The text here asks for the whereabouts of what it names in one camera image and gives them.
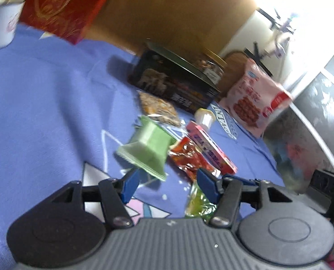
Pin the clear nut jar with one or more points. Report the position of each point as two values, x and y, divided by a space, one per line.
209 67

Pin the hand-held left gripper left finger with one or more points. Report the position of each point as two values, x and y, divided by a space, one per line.
130 184

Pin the black wall rack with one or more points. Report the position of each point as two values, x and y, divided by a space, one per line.
256 59

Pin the clear nut snack packet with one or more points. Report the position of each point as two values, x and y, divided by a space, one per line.
158 108

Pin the round wooden board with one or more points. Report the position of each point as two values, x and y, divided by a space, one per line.
234 64

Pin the wooden headboard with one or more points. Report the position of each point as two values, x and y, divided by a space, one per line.
169 11

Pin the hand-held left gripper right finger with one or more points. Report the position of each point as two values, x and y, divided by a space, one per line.
207 184

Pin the green yellow snack packet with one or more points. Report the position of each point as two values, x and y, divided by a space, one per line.
196 205

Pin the blue printed blanket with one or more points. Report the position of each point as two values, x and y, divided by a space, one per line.
43 104

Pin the white and red biscuit bag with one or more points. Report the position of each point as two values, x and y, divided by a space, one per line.
251 101

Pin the red gift bag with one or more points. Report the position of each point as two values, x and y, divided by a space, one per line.
62 5

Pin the red snack packet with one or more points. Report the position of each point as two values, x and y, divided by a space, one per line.
188 154

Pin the small pink snack box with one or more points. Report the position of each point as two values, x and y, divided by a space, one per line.
209 143

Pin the black printed box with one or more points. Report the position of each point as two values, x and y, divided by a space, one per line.
167 81

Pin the white enamel mug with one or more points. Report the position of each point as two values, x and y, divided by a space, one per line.
1 25

